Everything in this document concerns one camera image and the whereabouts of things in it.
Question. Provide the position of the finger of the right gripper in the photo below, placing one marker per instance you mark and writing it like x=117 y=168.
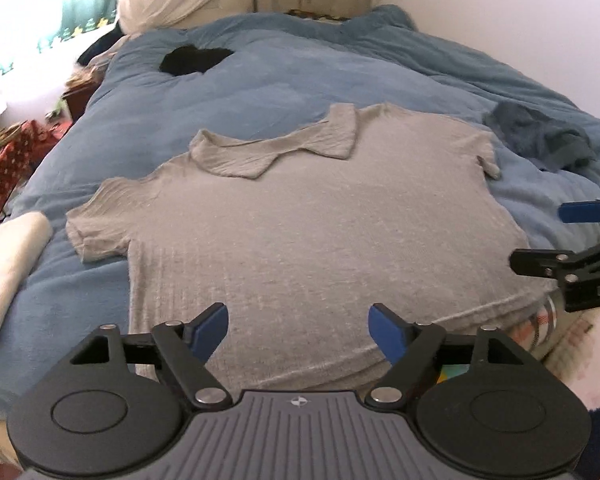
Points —
x=580 y=212
x=544 y=263

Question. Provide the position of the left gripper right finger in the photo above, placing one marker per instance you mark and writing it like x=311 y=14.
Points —
x=479 y=403

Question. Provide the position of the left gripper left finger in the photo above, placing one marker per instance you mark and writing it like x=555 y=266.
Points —
x=117 y=401

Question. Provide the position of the grey polo shirt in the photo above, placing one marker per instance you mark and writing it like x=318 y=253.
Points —
x=300 y=235

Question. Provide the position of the plaid bed sheet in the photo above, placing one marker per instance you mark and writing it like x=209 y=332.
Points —
x=568 y=344

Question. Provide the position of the dark blue jeans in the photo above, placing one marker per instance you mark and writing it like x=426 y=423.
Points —
x=551 y=144

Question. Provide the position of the folded cream towel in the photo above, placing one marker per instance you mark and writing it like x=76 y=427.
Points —
x=22 y=241

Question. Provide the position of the red patterned tablecloth table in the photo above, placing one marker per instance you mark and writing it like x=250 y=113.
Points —
x=26 y=146

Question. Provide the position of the dark wooden nightstand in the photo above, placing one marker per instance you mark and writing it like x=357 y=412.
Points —
x=77 y=98

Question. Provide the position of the blue fleece duvet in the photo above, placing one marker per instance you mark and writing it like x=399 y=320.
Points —
x=284 y=73

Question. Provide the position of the black garment on bed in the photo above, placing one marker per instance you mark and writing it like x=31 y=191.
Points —
x=189 y=59

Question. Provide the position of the green christmas window curtain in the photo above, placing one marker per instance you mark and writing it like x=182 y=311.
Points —
x=45 y=10

